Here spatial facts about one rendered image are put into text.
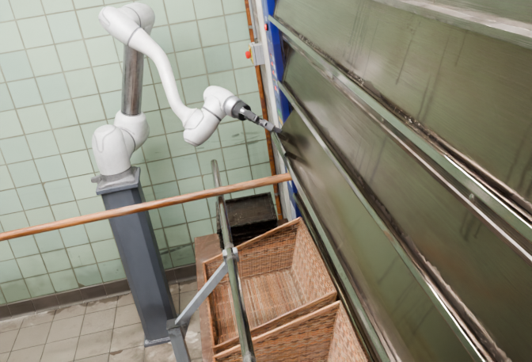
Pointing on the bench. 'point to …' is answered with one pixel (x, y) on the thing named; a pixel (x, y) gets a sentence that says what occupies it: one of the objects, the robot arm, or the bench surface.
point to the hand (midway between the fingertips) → (271, 127)
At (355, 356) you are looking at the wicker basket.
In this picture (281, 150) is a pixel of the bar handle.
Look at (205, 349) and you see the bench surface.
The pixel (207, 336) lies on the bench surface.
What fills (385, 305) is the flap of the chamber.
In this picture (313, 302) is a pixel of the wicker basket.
